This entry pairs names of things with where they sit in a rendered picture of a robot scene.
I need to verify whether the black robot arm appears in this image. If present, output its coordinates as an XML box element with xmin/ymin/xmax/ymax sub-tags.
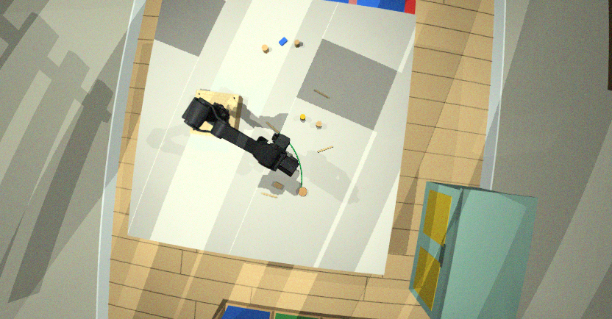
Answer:
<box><xmin>182</xmin><ymin>97</ymin><xmax>299</xmax><ymax>177</ymax></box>

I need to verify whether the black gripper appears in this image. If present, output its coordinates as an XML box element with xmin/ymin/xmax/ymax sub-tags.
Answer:
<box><xmin>256</xmin><ymin>136</ymin><xmax>298</xmax><ymax>162</ymax></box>

